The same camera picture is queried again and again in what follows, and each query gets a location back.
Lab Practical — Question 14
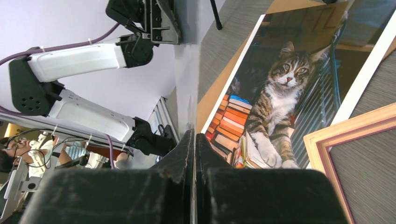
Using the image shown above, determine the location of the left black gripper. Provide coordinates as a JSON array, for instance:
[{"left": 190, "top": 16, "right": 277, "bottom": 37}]
[{"left": 106, "top": 0, "right": 181, "bottom": 45}]

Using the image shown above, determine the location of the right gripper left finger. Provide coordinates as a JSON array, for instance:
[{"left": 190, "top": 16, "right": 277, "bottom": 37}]
[{"left": 20, "top": 130, "right": 195, "bottom": 224}]

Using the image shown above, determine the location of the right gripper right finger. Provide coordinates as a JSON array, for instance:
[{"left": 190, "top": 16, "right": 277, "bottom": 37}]
[{"left": 196, "top": 134, "right": 347, "bottom": 224}]

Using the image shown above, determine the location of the pink wooden picture frame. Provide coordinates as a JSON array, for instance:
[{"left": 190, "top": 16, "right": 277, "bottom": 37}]
[{"left": 304, "top": 103, "right": 396, "bottom": 224}]

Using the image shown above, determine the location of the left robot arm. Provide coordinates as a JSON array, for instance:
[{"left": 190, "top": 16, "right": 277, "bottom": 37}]
[{"left": 4, "top": 0, "right": 181, "bottom": 156}]

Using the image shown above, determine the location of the cat photo print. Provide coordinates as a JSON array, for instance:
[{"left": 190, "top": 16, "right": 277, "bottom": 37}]
[{"left": 200, "top": 0, "right": 396, "bottom": 168}]

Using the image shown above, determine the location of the person with glasses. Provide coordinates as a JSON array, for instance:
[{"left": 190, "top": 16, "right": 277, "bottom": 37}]
[{"left": 0, "top": 137, "right": 89, "bottom": 177}]

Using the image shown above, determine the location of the black camera tripod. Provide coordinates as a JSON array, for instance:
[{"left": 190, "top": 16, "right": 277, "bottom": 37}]
[{"left": 210, "top": 0, "right": 223, "bottom": 30}]

